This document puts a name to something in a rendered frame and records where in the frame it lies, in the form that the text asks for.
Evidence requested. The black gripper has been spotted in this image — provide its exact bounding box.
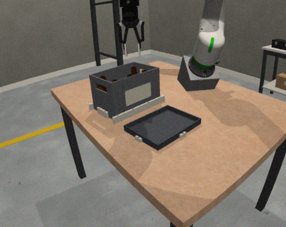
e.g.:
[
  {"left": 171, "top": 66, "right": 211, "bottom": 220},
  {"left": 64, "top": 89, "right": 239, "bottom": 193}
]
[{"left": 117, "top": 7, "right": 145, "bottom": 57}]

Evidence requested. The grey divided crate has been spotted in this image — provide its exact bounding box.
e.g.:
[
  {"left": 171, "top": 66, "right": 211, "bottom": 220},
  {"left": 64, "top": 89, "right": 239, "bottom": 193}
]
[{"left": 89, "top": 62, "right": 160, "bottom": 119}]

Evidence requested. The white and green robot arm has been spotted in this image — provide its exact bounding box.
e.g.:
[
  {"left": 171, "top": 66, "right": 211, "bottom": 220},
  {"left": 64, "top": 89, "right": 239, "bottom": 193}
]
[{"left": 119, "top": 0, "right": 226, "bottom": 77}]

